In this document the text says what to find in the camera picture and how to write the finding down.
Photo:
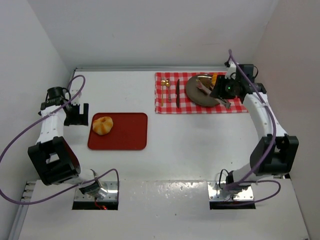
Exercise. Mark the stainless steel tongs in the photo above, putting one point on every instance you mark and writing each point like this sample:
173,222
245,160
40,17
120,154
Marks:
223,101

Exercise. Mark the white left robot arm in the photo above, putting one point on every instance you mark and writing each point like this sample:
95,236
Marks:
52,157

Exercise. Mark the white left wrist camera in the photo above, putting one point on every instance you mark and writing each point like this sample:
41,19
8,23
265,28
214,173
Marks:
75,95

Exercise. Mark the round orange bun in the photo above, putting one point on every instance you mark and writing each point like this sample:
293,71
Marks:
102,125

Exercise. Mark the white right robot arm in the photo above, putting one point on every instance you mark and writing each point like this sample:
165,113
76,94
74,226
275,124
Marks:
276,150

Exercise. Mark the red plastic tray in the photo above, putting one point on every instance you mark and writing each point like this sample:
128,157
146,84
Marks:
129,132

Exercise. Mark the gold fork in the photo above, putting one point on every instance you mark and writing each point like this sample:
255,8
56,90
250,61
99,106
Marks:
163,83

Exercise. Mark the red checkered cloth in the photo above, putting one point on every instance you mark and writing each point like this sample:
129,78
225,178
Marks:
186,105

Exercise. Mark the metal base plate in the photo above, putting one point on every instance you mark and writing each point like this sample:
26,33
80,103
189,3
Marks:
102,192
216,194

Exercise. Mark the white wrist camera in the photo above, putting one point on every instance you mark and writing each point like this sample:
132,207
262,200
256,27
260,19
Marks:
75,95
231,70

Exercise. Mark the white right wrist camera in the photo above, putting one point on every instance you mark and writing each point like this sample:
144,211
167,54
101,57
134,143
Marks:
231,70

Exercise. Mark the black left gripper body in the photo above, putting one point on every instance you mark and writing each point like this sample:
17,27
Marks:
78,118

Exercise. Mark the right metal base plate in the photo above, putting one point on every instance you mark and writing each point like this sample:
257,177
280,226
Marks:
216,194

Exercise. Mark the brown chocolate croissant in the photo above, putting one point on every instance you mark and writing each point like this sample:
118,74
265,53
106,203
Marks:
205,85

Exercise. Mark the gold spoon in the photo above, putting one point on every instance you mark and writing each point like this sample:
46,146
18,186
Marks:
168,85

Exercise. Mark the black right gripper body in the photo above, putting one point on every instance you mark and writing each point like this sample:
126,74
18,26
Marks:
216,91

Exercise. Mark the dark metal plate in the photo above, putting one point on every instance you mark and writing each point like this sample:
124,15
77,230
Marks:
196,95

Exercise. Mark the black knife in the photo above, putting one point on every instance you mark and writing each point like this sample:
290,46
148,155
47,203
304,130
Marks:
177,92

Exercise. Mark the orange striped croissant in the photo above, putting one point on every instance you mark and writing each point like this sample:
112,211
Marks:
214,78

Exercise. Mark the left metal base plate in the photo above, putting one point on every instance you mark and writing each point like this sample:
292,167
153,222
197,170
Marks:
102,192

